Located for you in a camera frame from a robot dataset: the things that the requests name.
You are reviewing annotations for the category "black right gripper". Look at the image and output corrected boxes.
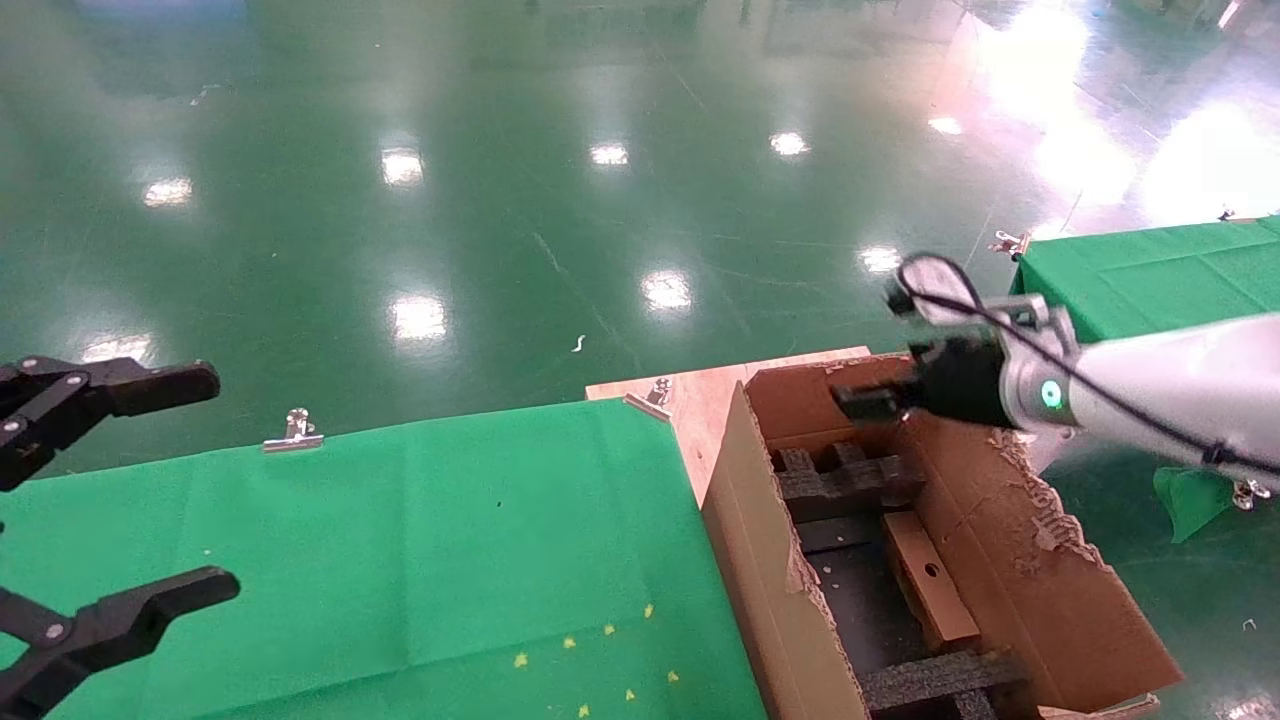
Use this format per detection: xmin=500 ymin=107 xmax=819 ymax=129
xmin=830 ymin=335 xmax=1006 ymax=429

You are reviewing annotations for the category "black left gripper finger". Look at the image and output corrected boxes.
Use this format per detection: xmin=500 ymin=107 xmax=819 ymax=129
xmin=0 ymin=566 xmax=242 ymax=720
xmin=0 ymin=357 xmax=221 ymax=493

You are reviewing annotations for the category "small brown cardboard box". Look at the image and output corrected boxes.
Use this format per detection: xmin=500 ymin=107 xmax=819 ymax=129
xmin=883 ymin=510 xmax=983 ymax=653

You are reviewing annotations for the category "large open cardboard carton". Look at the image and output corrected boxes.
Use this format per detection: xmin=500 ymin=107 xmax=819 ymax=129
xmin=700 ymin=352 xmax=1186 ymax=720

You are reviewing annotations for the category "grey foam bottom sheet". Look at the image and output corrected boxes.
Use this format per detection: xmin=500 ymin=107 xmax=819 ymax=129
xmin=797 ymin=515 xmax=926 ymax=676

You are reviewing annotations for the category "green table cloth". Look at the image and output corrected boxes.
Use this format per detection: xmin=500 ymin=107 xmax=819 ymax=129
xmin=0 ymin=398 xmax=766 ymax=720
xmin=1010 ymin=215 xmax=1280 ymax=546

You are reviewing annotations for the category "silver camera mount bracket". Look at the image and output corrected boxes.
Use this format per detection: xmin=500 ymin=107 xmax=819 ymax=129
xmin=1005 ymin=295 xmax=1081 ymax=351

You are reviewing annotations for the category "black camera cable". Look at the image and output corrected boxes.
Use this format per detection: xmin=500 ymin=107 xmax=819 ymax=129
xmin=890 ymin=253 xmax=1280 ymax=469

